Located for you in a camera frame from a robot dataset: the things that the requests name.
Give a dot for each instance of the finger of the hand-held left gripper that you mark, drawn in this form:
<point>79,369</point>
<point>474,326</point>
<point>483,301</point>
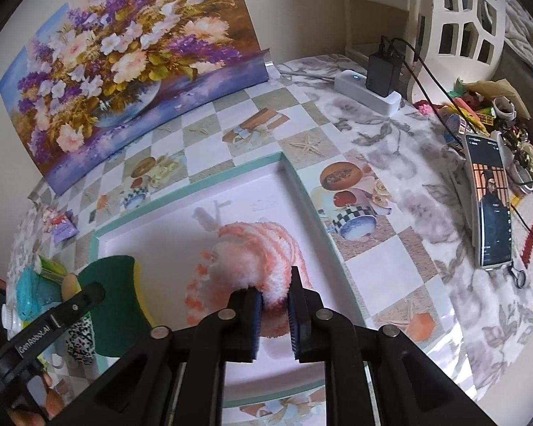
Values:
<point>77,304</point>

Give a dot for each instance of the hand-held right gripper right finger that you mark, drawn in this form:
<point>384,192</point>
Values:
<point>293,316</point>

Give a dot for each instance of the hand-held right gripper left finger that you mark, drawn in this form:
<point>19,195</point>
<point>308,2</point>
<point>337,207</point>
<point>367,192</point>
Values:
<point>256,316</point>

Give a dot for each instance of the green yellow sponge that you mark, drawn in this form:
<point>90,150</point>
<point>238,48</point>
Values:
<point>115,301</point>

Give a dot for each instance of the orange white fluffy pompom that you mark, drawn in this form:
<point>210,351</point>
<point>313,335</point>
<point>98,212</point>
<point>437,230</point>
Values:
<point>257,248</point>

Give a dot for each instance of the white tray with teal rim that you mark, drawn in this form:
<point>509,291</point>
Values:
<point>257,195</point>

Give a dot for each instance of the person's left hand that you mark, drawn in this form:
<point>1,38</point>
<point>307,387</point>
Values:
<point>53,401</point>

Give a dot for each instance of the beige makeup sponge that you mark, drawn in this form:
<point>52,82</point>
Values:
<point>70,286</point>

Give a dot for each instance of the leopard print cloth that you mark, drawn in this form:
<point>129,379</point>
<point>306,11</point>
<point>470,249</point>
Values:
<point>80,339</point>

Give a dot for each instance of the green packet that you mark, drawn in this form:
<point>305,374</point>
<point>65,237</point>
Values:
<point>55,268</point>

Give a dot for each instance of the teal plastic toy box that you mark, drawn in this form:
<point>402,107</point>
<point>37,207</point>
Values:
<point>31,293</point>

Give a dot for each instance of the white lidded bottle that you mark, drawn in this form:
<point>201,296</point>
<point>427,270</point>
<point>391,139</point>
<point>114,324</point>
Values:
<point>9,318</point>

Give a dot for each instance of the purple snack packet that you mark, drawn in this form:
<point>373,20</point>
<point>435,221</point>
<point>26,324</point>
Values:
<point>64,230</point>

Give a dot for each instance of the grey floral tablecloth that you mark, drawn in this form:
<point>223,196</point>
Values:
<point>426,164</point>

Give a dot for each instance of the checkered printed oilcloth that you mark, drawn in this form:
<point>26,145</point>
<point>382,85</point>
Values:
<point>213,115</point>

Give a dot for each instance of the smartphone in white case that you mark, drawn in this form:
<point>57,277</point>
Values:
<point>488,204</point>

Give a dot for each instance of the white power strip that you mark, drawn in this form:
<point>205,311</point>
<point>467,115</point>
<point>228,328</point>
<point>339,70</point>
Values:
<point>355,84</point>

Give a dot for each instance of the floral painting poster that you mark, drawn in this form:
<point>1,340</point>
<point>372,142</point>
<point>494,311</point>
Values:
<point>115,53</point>

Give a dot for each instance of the black charger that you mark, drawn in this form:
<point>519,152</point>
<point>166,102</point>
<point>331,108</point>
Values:
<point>384,73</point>

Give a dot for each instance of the pile of colourful trinkets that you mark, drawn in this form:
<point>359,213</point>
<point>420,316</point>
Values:
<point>471,102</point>

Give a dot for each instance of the white lattice chair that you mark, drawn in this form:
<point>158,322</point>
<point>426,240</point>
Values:
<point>431,9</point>

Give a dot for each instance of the grey patterned bedding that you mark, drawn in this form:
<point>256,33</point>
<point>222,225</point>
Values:
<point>526,22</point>

